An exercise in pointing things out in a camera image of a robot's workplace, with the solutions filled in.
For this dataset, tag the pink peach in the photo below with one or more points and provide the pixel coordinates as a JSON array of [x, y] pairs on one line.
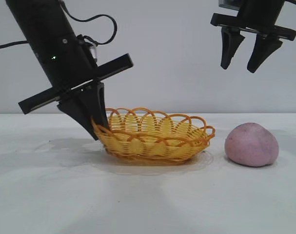
[[251, 146]]

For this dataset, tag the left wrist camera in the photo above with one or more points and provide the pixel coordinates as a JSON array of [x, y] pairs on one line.
[[92, 51]]

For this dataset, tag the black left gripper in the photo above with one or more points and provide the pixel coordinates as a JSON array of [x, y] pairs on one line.
[[62, 63]]

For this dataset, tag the yellow woven wicker basket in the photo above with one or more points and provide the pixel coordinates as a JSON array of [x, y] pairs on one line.
[[147, 150]]

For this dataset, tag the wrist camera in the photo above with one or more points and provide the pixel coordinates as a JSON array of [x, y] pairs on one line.
[[92, 51], [229, 3]]

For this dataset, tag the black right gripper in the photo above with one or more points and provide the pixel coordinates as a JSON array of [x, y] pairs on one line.
[[260, 14]]

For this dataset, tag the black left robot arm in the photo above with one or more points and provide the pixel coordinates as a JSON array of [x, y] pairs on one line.
[[38, 14]]

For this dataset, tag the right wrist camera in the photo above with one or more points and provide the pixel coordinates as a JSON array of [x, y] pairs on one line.
[[229, 3]]

